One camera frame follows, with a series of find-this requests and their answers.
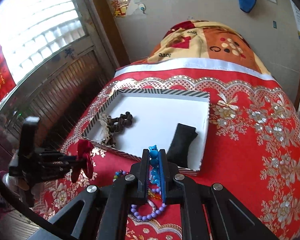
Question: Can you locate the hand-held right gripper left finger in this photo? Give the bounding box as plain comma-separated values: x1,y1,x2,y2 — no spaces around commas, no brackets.
27,149,150,240

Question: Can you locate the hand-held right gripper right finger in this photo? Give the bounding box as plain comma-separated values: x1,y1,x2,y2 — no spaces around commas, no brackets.
158,149,278,240

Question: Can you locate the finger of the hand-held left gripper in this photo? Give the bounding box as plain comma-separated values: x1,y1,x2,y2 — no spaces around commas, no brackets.
44,161,83,172
41,152,78,161

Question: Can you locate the blue bead bracelet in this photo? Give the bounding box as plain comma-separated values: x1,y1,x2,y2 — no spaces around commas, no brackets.
148,144,163,188

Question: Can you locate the red satin hair bow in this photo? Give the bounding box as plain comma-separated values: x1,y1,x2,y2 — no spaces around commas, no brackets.
70,140,95,183

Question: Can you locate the rainbow crystal bracelet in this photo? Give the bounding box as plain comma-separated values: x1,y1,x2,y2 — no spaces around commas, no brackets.
147,189,163,200

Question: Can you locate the multicolour bead bracelet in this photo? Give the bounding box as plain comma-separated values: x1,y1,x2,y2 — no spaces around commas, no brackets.
112,170,130,183

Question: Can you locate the purple bead bracelet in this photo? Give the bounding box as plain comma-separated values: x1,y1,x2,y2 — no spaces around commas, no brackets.
130,202,168,222

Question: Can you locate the striped-edge white cardboard box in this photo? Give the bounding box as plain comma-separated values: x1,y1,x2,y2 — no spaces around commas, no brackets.
80,88,211,178

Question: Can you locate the person's left hand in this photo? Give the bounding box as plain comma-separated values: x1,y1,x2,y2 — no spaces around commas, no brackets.
0,171,32,198

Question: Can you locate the beige lace hair bow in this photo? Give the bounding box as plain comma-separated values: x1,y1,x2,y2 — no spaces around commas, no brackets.
98,112,115,148

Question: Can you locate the brown scrunchie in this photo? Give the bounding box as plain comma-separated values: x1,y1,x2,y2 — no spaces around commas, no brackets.
107,112,134,132

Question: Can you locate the wooden door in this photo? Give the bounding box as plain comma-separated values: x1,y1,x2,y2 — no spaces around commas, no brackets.
0,0,130,155

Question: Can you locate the red floral tablecloth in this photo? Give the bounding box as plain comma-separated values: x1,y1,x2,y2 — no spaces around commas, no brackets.
32,62,300,240

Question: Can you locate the red paper banner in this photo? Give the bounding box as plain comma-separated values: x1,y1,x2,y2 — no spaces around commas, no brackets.
0,39,17,113

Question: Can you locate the blue flower door sticker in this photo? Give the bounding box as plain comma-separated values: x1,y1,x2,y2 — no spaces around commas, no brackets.
64,48,76,60

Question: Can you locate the door window pane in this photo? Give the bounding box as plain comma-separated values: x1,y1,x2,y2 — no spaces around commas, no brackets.
0,0,90,88

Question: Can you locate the printed orange blanket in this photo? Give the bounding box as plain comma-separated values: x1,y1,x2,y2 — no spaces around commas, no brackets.
146,20,273,77

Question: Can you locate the black cable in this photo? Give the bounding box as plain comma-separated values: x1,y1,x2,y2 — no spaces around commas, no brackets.
0,164,74,234

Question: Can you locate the red gold wall sticker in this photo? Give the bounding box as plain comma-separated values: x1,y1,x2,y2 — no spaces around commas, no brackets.
111,0,140,18

